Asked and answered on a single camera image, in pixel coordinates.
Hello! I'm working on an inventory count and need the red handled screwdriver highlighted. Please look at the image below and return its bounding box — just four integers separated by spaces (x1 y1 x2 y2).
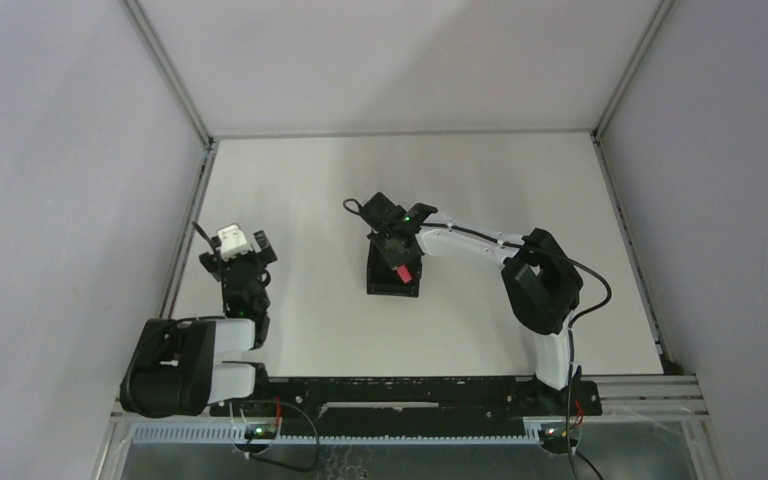
394 265 414 285

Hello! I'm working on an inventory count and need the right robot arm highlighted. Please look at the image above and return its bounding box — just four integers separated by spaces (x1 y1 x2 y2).
343 192 583 416

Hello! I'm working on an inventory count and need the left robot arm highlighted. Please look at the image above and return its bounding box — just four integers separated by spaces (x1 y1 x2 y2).
119 224 277 418

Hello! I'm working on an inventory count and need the black plastic bin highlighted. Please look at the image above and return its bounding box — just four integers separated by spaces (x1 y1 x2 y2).
366 231 423 298

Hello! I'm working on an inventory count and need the left circuit board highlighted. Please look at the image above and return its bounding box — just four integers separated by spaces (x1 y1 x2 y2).
244 425 279 442

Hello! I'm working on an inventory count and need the circuit board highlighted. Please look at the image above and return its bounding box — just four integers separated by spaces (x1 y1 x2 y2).
538 427 578 455
244 425 279 442

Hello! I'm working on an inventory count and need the right circuit board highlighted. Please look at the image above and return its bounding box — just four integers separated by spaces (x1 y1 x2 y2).
538 427 578 455

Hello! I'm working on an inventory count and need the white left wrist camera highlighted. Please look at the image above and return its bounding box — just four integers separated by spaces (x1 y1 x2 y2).
217 223 254 261

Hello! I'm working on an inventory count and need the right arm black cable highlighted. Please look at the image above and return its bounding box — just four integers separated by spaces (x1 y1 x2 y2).
342 197 614 480

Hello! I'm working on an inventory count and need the black looped cable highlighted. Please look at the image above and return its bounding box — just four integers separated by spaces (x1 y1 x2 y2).
241 399 321 474

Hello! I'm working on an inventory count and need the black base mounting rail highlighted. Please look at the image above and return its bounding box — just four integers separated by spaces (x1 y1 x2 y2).
210 374 604 420

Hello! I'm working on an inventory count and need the white slotted cable duct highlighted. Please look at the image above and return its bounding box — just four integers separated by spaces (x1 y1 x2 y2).
130 423 541 445

